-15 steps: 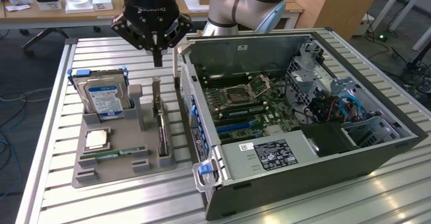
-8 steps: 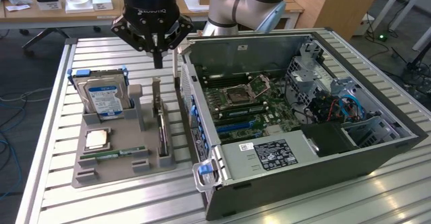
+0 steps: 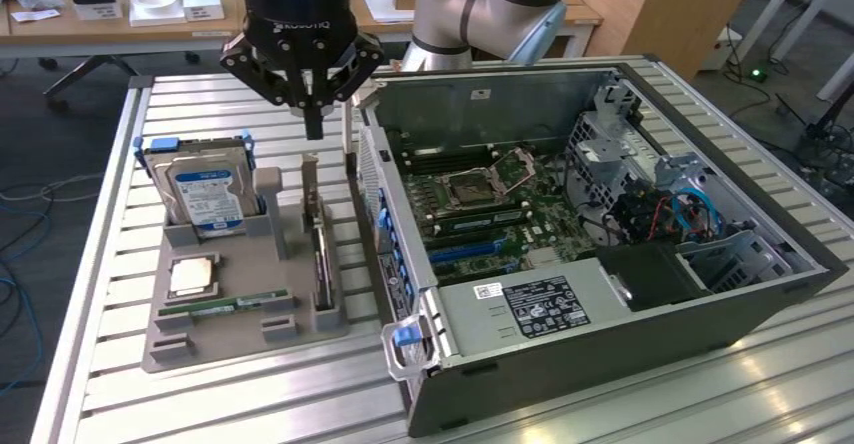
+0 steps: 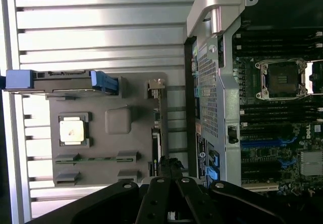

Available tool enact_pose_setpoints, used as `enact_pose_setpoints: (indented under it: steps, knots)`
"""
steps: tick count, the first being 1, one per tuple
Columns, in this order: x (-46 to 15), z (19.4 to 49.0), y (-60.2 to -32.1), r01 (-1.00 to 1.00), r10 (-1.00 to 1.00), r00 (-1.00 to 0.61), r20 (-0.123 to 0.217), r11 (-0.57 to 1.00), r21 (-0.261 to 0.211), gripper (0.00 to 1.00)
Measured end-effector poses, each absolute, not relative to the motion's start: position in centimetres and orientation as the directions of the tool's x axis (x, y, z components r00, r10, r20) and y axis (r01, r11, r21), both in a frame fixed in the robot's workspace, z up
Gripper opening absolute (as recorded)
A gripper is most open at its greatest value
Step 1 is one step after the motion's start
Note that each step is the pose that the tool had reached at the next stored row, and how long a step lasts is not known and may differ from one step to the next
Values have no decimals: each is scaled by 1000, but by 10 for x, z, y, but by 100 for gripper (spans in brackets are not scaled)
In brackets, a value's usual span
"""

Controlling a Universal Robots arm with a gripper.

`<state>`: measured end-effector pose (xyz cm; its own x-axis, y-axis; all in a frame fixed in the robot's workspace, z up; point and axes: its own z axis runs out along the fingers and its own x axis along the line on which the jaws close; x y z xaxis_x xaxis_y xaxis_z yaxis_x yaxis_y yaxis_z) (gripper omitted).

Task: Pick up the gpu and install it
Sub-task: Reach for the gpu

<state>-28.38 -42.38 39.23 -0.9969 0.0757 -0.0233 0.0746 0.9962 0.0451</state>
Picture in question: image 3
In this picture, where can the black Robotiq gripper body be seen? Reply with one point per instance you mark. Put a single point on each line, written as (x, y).
(296, 9)

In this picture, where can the black graphics card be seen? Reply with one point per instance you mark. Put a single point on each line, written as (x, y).
(321, 254)

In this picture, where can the wooden desk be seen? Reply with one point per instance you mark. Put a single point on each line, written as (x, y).
(387, 29)
(100, 31)

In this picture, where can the stack of white papers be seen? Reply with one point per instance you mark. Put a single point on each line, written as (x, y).
(383, 6)

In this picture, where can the small white box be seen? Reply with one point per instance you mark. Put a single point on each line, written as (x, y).
(200, 6)

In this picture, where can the flat white box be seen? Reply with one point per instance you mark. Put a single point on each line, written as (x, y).
(156, 19)

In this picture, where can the white tape roll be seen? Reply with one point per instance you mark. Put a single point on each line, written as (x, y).
(153, 0)

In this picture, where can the hard disk in blue caddy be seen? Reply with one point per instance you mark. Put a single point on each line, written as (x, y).
(207, 194)

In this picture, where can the black and white box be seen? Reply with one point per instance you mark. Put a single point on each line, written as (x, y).
(96, 9)

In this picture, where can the black chair base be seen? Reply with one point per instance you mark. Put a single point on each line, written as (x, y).
(73, 76)

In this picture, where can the CPU socket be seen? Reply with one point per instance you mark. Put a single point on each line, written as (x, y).
(474, 189)

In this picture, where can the metal socket cover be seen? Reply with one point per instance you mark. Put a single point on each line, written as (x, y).
(530, 164)

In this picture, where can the white paper slip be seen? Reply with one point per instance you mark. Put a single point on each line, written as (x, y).
(33, 15)

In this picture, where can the grey parts rack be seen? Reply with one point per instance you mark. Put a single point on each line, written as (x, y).
(247, 259)

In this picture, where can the blue expansion slot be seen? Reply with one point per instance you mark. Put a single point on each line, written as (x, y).
(467, 250)

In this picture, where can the green motherboard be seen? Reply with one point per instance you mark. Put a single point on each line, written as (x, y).
(554, 204)

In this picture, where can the silver drive cage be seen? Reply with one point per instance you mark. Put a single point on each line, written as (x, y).
(600, 154)

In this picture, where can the silver CPU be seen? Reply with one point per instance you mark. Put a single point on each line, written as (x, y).
(192, 276)

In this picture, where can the green RAM stick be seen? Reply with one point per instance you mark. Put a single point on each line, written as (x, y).
(220, 304)

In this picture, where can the silver chipset heatsink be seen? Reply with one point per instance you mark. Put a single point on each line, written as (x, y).
(548, 259)

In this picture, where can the wooden cabinet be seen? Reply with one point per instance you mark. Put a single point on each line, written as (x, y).
(700, 24)

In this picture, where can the grey power supply unit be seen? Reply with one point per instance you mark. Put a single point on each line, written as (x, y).
(480, 319)

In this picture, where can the blue case latch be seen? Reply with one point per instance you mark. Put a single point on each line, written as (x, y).
(404, 338)

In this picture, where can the white box with red dot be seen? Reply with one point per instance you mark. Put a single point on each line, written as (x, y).
(723, 54)

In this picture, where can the device with green light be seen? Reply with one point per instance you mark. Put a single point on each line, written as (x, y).
(756, 74)

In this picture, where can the silver disk bay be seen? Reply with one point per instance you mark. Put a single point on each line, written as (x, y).
(734, 259)

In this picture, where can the open dark PC case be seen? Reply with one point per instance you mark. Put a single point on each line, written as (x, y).
(600, 364)

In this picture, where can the black tripod stand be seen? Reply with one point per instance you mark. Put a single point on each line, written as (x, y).
(827, 119)

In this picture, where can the white table frame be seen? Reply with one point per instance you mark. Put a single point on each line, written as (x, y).
(770, 4)

